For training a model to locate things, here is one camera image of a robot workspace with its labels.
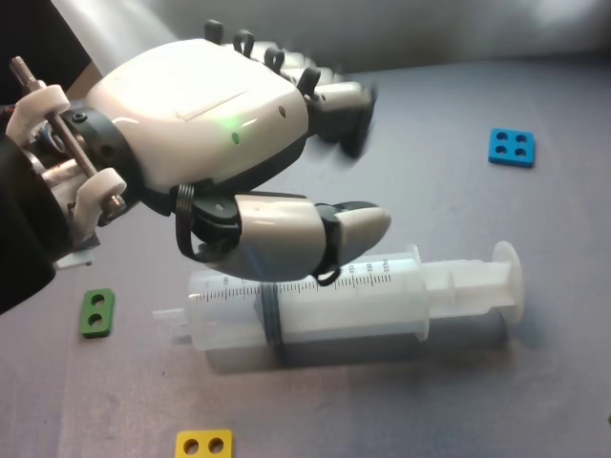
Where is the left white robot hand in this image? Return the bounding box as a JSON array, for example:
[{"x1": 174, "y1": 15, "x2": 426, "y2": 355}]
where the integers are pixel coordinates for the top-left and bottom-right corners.
[{"x1": 84, "y1": 18, "x2": 393, "y2": 287}]

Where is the large clear plastic syringe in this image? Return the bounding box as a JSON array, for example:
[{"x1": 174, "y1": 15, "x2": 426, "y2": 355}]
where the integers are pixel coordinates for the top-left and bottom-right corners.
[{"x1": 152, "y1": 240, "x2": 525, "y2": 357}]

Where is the blue square four-hole block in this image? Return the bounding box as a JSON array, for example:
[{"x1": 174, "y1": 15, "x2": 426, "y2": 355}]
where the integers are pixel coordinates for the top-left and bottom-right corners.
[{"x1": 487, "y1": 127, "x2": 537, "y2": 169}]

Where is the grey table cloth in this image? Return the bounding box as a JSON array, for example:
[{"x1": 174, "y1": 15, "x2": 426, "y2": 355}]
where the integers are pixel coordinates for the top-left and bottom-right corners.
[{"x1": 0, "y1": 56, "x2": 611, "y2": 458}]

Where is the yellow triangular three-hole block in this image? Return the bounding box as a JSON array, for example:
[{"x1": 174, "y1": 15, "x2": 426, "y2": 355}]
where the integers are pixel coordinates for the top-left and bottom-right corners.
[{"x1": 175, "y1": 428, "x2": 234, "y2": 458}]

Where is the green two-hole block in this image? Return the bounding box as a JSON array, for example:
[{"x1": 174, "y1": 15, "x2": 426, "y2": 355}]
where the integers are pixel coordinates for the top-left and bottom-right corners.
[{"x1": 78, "y1": 288, "x2": 116, "y2": 340}]

